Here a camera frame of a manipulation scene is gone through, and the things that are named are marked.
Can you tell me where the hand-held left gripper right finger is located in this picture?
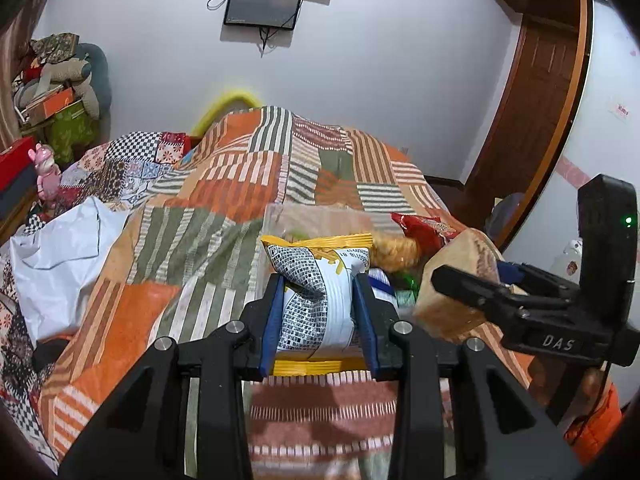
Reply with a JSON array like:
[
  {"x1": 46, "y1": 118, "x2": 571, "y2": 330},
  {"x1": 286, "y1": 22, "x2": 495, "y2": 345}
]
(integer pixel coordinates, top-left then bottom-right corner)
[{"x1": 352, "y1": 272, "x2": 583, "y2": 480}]

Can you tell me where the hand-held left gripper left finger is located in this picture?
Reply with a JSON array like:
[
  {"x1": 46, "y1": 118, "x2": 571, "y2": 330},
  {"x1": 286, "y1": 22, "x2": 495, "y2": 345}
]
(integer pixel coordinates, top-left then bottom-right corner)
[{"x1": 57, "y1": 274, "x2": 286, "y2": 480}]

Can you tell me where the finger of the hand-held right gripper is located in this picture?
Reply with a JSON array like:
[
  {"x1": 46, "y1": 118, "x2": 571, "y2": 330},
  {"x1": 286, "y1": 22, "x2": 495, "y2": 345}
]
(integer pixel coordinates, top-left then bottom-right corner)
[
  {"x1": 497, "y1": 260, "x2": 582, "y2": 307},
  {"x1": 431, "y1": 266, "x2": 532, "y2": 327}
]

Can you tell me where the tan bread snack packet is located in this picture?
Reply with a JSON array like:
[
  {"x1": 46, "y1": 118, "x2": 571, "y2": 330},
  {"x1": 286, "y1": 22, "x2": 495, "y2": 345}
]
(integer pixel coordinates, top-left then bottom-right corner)
[{"x1": 412, "y1": 227, "x2": 531, "y2": 343}]

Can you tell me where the white yellow-edged snack packet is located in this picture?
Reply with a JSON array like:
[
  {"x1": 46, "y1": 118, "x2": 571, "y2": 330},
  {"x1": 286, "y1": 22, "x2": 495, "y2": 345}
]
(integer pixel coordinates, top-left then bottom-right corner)
[{"x1": 261, "y1": 234, "x2": 375, "y2": 378}]

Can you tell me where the red snack packet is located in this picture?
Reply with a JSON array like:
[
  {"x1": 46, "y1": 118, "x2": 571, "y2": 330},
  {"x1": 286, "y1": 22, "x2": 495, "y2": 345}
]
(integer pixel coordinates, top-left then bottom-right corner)
[{"x1": 391, "y1": 212, "x2": 461, "y2": 257}]

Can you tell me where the orange yellow snack packet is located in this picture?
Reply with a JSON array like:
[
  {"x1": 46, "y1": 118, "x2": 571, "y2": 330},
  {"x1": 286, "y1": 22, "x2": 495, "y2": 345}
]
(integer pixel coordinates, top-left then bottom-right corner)
[{"x1": 370, "y1": 232, "x2": 423, "y2": 272}]

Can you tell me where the clear green-edged snack packet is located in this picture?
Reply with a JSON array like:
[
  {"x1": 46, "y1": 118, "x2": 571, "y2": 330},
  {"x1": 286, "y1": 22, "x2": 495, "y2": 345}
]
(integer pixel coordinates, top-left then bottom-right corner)
[{"x1": 264, "y1": 203, "x2": 375, "y2": 243}]

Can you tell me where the person's right forearm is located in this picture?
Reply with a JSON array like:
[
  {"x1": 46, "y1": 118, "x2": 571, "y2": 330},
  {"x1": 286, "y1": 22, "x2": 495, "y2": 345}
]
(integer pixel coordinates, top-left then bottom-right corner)
[{"x1": 565, "y1": 372, "x2": 623, "y2": 461}]

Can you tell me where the person's right hand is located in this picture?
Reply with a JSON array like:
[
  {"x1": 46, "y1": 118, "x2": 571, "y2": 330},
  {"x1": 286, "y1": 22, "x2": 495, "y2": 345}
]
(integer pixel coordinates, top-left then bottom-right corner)
[{"x1": 572, "y1": 367, "x2": 608, "y2": 413}]

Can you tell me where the white plastic item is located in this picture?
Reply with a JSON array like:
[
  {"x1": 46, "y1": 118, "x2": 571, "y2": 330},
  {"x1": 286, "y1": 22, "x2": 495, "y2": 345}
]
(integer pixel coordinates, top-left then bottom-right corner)
[{"x1": 551, "y1": 239, "x2": 584, "y2": 282}]

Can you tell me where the white blue snack packet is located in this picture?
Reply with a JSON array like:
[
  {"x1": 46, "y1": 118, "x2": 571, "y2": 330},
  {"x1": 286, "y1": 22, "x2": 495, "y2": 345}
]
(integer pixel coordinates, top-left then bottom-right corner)
[{"x1": 369, "y1": 269, "x2": 417, "y2": 307}]

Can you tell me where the grey blue bag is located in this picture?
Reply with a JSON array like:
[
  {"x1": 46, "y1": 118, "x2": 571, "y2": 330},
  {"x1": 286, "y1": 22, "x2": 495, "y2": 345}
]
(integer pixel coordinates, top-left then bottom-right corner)
[{"x1": 484, "y1": 192, "x2": 524, "y2": 242}]

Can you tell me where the orange striped patchwork blanket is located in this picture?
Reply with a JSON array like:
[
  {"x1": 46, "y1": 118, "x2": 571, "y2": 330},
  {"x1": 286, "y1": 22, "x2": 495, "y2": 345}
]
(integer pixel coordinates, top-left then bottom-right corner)
[{"x1": 37, "y1": 105, "x2": 531, "y2": 480}]

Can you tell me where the wooden door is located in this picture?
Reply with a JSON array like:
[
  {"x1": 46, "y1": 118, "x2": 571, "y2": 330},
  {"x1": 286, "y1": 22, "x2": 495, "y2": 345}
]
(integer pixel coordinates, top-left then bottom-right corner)
[{"x1": 462, "y1": 12, "x2": 582, "y2": 194}]

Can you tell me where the white plastic bag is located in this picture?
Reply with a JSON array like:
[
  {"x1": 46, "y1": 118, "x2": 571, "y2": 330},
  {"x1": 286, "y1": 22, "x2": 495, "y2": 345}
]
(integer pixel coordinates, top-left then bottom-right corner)
[{"x1": 9, "y1": 196, "x2": 133, "y2": 342}]

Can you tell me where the checkered patchwork quilt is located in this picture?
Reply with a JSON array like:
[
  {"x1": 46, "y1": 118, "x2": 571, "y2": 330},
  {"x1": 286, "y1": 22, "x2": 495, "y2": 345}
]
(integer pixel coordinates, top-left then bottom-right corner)
[{"x1": 0, "y1": 130, "x2": 194, "y2": 471}]

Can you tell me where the dark cloth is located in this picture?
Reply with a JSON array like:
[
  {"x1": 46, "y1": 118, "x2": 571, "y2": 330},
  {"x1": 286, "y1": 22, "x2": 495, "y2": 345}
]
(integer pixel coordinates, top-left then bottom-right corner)
[{"x1": 31, "y1": 337, "x2": 72, "y2": 377}]

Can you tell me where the pink plush toy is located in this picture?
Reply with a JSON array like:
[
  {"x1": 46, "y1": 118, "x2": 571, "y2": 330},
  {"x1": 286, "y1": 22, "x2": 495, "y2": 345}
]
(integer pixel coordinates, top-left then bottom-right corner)
[{"x1": 34, "y1": 142, "x2": 63, "y2": 209}]

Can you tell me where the grey blue cushion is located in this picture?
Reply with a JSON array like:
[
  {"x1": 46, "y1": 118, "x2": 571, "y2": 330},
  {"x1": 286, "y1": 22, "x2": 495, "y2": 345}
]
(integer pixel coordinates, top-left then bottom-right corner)
[{"x1": 75, "y1": 42, "x2": 113, "y2": 112}]

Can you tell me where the red box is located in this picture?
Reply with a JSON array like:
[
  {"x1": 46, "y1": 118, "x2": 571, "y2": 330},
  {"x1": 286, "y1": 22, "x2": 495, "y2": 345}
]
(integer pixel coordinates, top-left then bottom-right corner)
[{"x1": 0, "y1": 137, "x2": 39, "y2": 192}]

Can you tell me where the orange cardboard box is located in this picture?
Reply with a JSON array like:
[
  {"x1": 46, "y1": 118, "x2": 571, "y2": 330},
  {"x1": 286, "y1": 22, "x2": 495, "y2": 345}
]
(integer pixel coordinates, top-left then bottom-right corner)
[{"x1": 24, "y1": 87, "x2": 77, "y2": 122}]

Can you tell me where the beige knitted plush toy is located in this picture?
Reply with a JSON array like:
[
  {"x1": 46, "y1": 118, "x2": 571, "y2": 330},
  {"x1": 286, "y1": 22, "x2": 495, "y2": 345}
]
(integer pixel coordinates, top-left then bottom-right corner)
[{"x1": 39, "y1": 57, "x2": 102, "y2": 121}]

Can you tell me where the striped brown curtain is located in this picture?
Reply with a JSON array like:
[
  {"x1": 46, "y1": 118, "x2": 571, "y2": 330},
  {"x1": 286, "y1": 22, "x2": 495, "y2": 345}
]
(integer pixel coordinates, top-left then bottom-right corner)
[{"x1": 0, "y1": 0, "x2": 63, "y2": 148}]

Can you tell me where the floral cloth bag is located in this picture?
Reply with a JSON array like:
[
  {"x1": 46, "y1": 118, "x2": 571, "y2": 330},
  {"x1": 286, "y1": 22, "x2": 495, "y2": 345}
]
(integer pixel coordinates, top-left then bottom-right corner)
[{"x1": 31, "y1": 32, "x2": 81, "y2": 64}]

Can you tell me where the white wardrobe with wooden frame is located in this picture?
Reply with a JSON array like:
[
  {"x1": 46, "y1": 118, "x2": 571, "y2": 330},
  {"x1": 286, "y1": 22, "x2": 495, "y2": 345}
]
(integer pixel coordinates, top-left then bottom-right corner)
[{"x1": 500, "y1": 0, "x2": 640, "y2": 286}]

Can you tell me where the yellow plush ring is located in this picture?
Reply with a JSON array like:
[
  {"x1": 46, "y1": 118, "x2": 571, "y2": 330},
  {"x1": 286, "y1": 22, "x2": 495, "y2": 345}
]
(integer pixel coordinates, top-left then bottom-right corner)
[{"x1": 192, "y1": 89, "x2": 262, "y2": 134}]

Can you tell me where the dangling black cable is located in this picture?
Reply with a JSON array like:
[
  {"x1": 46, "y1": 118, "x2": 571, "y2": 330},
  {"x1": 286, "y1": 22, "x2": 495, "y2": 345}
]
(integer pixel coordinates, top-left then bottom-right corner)
[{"x1": 257, "y1": 25, "x2": 277, "y2": 57}]

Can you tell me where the small black wall monitor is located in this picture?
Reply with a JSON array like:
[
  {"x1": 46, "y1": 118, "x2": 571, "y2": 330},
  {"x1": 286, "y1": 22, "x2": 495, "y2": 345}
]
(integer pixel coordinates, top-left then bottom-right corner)
[{"x1": 223, "y1": 0, "x2": 305, "y2": 28}]

